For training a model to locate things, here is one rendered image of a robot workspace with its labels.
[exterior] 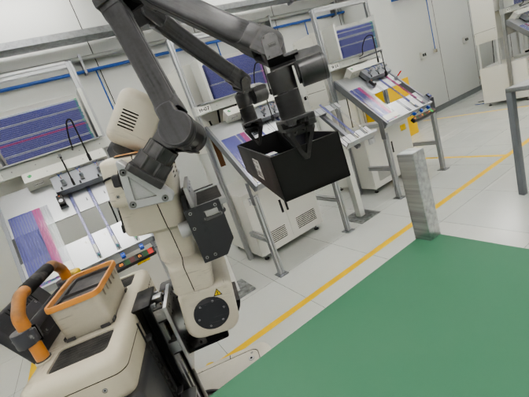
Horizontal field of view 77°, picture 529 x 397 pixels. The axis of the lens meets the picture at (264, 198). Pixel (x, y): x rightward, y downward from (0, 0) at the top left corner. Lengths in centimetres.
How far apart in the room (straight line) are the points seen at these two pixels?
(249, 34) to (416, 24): 665
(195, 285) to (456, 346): 74
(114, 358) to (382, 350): 68
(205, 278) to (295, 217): 203
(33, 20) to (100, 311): 356
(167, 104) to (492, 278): 65
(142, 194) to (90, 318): 43
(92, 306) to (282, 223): 206
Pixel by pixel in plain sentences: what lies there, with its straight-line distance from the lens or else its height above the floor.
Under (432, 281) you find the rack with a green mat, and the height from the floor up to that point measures 95.
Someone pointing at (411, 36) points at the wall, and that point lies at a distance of 717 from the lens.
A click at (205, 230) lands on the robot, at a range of 93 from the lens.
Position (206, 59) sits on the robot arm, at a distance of 121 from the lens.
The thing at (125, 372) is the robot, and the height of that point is 75.
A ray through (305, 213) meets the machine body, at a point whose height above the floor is 23.
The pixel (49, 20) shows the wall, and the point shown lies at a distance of 430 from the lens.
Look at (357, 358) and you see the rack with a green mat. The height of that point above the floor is 95.
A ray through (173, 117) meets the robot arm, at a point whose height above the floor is 127.
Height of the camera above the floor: 124
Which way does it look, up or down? 15 degrees down
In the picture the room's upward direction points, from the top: 19 degrees counter-clockwise
